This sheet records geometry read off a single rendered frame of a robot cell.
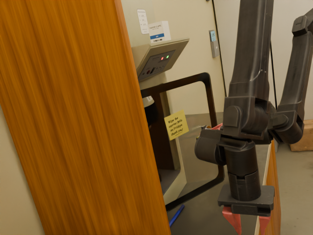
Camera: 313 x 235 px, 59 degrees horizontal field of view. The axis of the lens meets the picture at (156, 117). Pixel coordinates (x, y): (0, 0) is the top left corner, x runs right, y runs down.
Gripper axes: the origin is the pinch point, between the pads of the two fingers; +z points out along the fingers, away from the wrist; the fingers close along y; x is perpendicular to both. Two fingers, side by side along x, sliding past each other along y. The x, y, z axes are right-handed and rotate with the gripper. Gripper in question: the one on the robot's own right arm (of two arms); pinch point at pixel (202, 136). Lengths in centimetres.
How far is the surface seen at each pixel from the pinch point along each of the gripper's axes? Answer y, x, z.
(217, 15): 52, -295, 54
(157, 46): 29.9, 11.2, 4.6
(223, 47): 11, -295, 52
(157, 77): 19.5, -8.7, 15.9
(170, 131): 4.3, 5.4, 8.2
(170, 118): 8.1, 4.7, 7.7
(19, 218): -16, 28, 59
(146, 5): 43.6, -11.0, 15.9
